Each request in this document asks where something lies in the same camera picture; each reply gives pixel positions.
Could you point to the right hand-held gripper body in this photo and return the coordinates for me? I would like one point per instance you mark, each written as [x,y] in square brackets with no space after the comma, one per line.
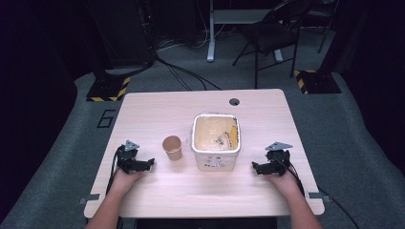
[278,157]

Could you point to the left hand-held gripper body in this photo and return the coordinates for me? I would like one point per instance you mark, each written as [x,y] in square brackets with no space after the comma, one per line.
[126,156]

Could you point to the brown paper cup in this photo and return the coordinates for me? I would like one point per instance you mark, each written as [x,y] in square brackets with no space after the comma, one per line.
[172,148]

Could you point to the white bin with plastic liner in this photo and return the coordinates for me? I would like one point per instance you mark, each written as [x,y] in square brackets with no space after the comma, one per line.
[216,159]

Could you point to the person's left hand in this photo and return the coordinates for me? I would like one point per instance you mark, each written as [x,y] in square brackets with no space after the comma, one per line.
[125,179]

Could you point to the person's right hand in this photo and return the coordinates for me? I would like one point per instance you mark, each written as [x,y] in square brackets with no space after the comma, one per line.
[285,183]

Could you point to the yellow wrapper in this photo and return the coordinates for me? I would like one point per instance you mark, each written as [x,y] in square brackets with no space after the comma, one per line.
[234,136]

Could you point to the crumpled clear printed packet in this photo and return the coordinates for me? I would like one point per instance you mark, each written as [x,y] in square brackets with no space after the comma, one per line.
[222,140]

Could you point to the black stand with striped base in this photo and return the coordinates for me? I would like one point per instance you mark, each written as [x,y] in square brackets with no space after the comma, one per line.
[108,90]
[318,81]

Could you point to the black folding chair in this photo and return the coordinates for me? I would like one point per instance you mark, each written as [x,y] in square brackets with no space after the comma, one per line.
[270,35]

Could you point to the dark equipment cabinet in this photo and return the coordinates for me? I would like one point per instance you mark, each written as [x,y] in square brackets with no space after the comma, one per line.
[127,28]

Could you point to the grey table edge bracket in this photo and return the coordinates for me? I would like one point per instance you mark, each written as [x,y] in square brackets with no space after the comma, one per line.
[319,196]
[89,198]

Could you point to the white desk frame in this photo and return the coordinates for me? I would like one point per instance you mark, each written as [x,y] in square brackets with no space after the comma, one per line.
[211,31]

